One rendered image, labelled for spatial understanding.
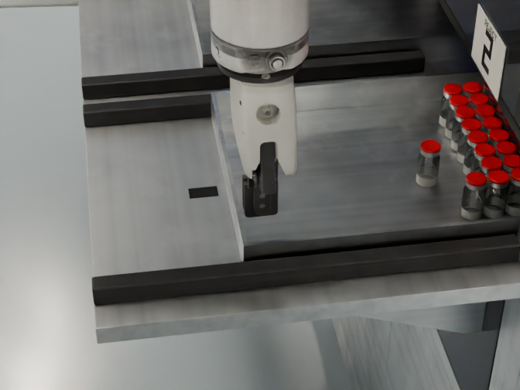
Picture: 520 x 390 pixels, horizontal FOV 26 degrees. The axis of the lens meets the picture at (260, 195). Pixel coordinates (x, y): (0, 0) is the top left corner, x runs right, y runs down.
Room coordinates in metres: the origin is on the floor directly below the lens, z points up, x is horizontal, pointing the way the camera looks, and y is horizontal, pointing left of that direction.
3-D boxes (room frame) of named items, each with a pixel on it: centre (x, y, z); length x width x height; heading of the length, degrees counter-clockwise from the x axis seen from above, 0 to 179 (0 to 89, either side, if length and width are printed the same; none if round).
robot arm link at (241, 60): (0.84, 0.00, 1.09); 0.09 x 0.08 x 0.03; 9
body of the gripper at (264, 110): (0.84, 0.00, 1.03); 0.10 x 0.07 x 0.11; 9
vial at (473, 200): (0.87, -0.21, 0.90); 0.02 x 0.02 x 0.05
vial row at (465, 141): (0.95, -0.22, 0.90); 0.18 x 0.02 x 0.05; 9
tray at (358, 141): (0.93, -0.13, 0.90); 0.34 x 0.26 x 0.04; 99
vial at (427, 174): (0.92, -0.17, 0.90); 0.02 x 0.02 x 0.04
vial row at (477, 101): (0.95, -0.24, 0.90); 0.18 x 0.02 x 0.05; 9
